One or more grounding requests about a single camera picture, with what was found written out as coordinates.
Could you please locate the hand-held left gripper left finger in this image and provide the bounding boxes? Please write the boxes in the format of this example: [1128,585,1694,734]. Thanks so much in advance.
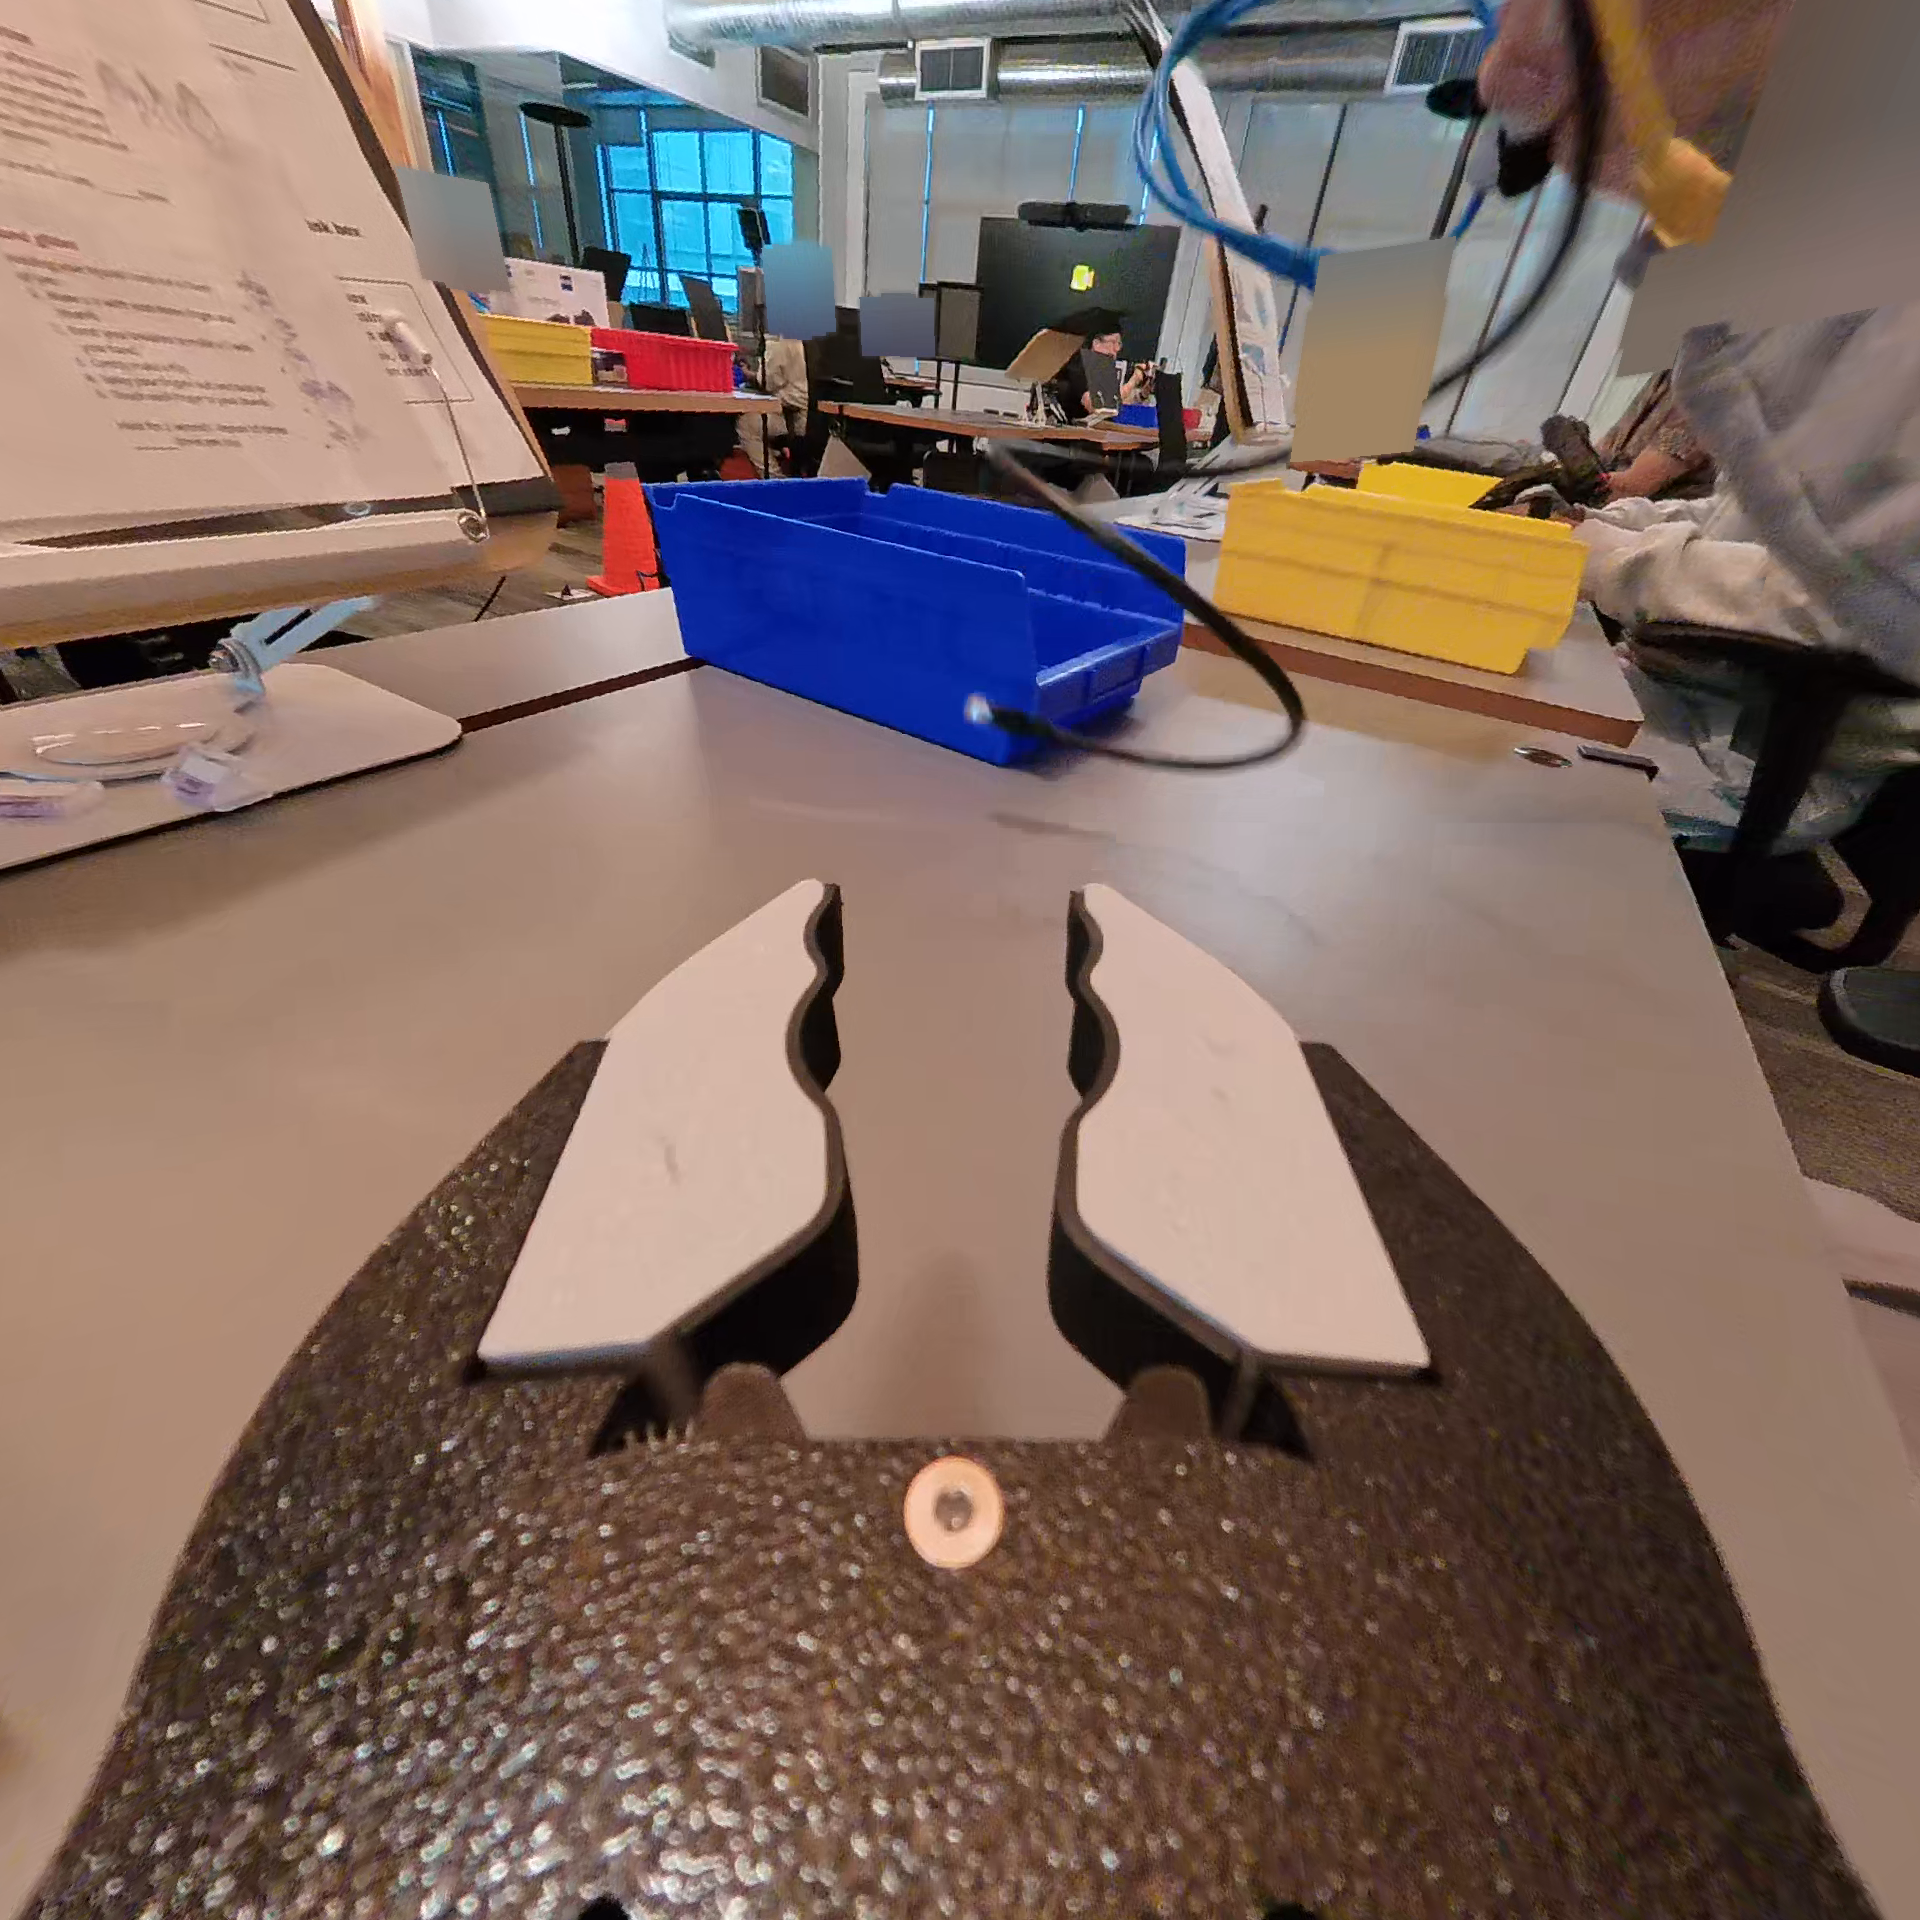
[477,879,858,1453]

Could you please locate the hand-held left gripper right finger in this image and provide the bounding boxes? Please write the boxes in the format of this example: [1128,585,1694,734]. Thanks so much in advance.
[1048,884,1430,1453]

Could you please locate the black adapter cable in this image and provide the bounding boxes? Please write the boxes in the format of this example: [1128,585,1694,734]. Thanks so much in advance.
[967,165,1600,774]

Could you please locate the blue plastic bin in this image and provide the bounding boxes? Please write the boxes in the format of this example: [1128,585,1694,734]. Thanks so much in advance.
[645,478,1186,768]

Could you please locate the blue ethernet cable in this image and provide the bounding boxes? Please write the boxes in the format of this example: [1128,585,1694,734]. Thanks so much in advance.
[1130,0,1507,294]

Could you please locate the black adapter box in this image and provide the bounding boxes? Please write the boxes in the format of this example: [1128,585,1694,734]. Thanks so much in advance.
[1475,119,1577,204]

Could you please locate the orange ethernet cable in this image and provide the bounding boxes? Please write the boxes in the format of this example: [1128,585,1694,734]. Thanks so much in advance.
[1590,0,1734,248]

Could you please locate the person's right hand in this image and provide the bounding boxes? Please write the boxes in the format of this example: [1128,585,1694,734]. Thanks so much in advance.
[1475,0,1786,197]

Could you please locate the white document stand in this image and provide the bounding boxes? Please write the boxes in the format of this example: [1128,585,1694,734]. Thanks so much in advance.
[0,0,563,876]

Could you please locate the large yellow plastic bin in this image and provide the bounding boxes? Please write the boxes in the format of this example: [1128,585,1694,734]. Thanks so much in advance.
[1211,480,1592,677]

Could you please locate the orange traffic cone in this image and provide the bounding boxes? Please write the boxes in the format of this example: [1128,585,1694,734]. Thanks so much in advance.
[587,461,665,597]

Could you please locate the black office chair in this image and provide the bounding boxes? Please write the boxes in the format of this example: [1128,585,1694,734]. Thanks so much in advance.
[1626,621,1920,1080]

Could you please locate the red plastic bin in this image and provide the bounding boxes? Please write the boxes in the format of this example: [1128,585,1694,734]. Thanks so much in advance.
[590,326,741,396]

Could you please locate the white easel board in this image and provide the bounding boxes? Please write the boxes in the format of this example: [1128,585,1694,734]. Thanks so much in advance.
[1161,58,1291,441]

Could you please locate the black monitor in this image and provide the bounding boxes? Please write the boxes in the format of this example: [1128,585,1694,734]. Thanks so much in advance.
[975,216,1186,367]

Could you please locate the printed paper sheets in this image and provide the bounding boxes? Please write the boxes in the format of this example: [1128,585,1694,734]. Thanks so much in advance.
[0,0,549,527]

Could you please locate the black floor lamp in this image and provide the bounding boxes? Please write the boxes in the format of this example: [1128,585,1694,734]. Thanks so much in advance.
[515,102,595,264]

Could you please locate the silver air duct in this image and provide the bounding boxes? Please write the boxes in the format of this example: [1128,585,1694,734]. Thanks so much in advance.
[666,0,1488,98]

